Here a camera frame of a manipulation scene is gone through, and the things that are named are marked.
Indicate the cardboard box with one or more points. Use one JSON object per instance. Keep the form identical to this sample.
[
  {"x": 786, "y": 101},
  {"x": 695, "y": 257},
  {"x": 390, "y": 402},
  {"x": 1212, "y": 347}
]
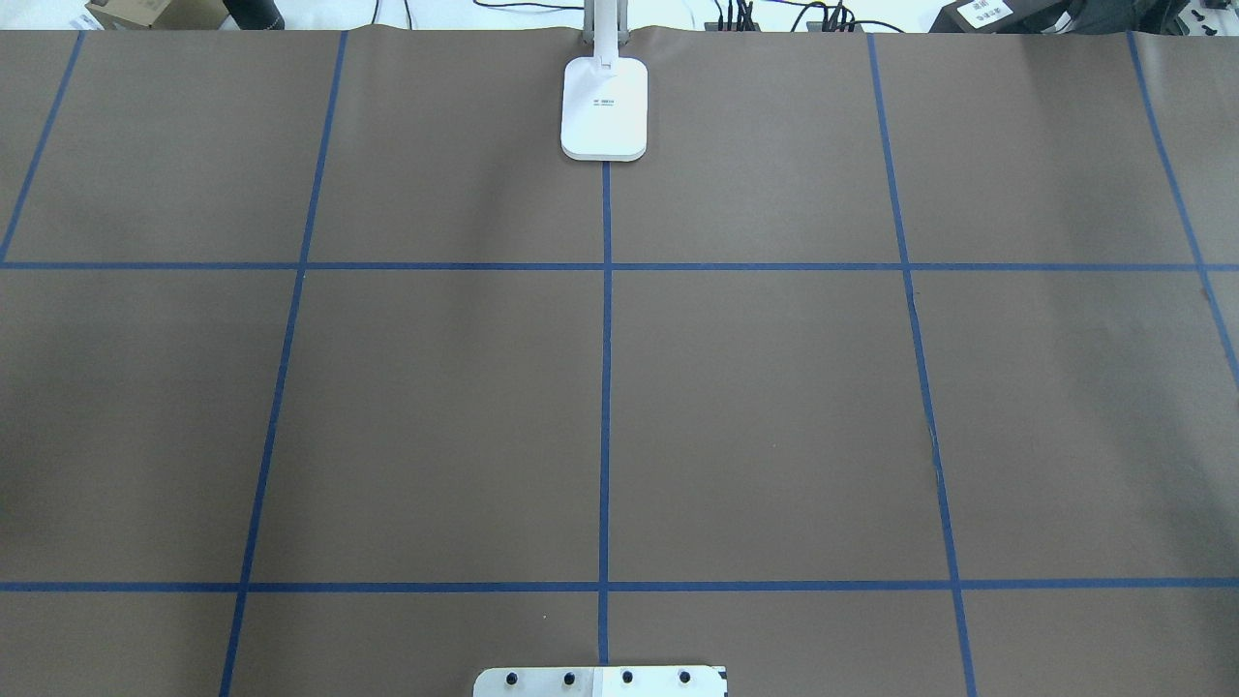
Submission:
[{"x": 158, "y": 15}]

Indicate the black labelled box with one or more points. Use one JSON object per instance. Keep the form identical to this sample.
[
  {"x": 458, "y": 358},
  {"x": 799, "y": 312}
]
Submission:
[{"x": 1003, "y": 17}]

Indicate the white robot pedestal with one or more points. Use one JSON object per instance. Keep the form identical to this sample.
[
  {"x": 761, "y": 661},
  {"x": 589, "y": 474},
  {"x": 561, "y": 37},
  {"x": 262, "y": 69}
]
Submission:
[{"x": 630, "y": 680}]

